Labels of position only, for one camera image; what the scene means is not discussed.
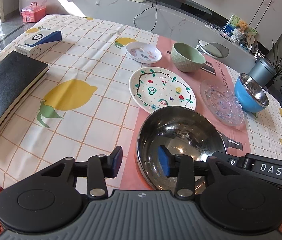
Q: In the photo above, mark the painted white ceramic plate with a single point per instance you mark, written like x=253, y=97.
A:
x=153, y=88

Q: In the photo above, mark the white blue product box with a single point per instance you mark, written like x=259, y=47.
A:
x=39, y=42

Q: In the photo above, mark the small white saucer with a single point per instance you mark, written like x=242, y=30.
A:
x=143, y=52

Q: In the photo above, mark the clear glass plate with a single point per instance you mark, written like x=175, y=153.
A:
x=221, y=102

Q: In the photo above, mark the green ceramic bowl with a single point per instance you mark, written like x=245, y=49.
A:
x=186, y=58

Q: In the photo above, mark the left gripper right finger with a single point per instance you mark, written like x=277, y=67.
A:
x=184, y=168

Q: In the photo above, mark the orange steel bowl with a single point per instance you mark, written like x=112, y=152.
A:
x=181, y=131

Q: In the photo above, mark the checked lemon tablecloth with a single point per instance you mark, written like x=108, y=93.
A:
x=84, y=106

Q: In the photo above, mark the grey trash can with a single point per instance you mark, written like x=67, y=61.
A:
x=262, y=72

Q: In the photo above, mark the colourful picture book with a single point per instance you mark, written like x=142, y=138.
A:
x=230, y=28

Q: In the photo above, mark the teddy bear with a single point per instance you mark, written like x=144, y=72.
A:
x=242, y=26

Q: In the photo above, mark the black notebook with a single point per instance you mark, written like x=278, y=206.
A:
x=19, y=76

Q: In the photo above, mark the pink storage box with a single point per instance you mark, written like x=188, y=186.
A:
x=33, y=13

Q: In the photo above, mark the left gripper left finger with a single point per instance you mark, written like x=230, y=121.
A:
x=97, y=168

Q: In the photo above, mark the green potted plant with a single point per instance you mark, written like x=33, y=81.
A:
x=276, y=63

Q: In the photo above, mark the white round stool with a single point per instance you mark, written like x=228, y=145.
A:
x=213, y=49

